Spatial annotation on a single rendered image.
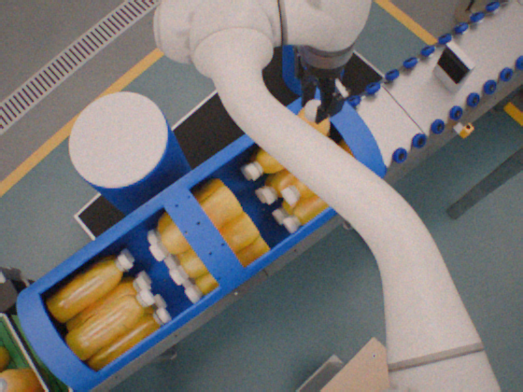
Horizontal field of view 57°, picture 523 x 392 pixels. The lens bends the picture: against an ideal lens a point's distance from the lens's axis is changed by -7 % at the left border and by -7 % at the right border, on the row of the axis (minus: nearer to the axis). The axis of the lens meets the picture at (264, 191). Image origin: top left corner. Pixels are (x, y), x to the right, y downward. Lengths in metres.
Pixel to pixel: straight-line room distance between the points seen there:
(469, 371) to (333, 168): 0.25
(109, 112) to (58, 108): 1.34
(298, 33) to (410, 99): 0.92
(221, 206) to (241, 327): 1.23
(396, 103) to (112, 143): 0.82
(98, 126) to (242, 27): 0.87
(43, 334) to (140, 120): 0.62
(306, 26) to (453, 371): 0.44
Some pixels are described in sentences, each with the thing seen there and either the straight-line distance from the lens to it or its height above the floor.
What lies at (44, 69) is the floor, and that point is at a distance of 2.93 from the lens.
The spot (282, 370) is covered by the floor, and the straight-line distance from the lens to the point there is 2.28.
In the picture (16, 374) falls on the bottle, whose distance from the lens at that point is 1.37.
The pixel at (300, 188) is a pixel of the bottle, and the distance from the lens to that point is 1.17.
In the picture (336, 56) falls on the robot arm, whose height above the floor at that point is 1.63.
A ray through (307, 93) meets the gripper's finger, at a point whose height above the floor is 1.40.
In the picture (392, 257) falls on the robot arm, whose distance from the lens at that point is 0.53.
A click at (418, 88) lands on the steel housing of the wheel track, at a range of 1.58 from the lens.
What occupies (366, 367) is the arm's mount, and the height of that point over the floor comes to 1.01.
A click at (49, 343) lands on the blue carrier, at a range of 1.15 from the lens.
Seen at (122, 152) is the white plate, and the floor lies 1.04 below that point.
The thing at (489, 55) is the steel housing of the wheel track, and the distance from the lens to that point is 1.73.
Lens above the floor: 2.27
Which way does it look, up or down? 74 degrees down
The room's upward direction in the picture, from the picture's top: 5 degrees counter-clockwise
